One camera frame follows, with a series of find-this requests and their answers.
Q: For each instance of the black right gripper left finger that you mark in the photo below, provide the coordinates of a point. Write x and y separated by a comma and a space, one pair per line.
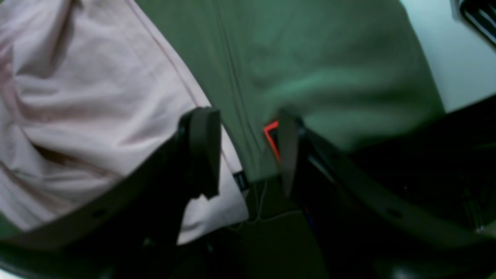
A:
136, 223

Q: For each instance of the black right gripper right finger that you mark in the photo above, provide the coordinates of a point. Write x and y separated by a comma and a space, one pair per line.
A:
411, 208

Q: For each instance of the pink t-shirt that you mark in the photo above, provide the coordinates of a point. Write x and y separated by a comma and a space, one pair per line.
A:
89, 89

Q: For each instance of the orange clamp right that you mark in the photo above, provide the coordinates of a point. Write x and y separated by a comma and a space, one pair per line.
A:
271, 134

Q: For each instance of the green table cloth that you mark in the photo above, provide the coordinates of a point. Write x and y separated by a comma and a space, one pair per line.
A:
353, 69

